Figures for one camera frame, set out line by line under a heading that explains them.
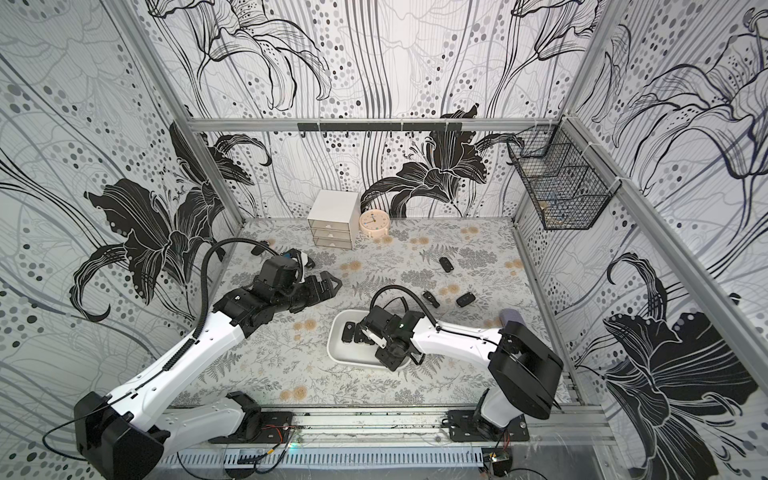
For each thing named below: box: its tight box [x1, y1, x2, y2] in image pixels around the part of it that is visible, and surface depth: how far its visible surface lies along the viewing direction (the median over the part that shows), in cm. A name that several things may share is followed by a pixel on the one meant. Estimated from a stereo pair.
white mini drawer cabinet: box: [307, 189, 361, 250], surface depth 107 cm
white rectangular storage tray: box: [326, 309, 383, 367], surface depth 87 cm
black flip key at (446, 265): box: [439, 257, 455, 273], surface depth 106 cm
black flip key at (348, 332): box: [341, 321, 356, 343], surface depth 90 cm
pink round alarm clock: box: [359, 209, 391, 238], surface depth 117 cm
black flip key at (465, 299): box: [456, 292, 476, 307], surface depth 97 cm
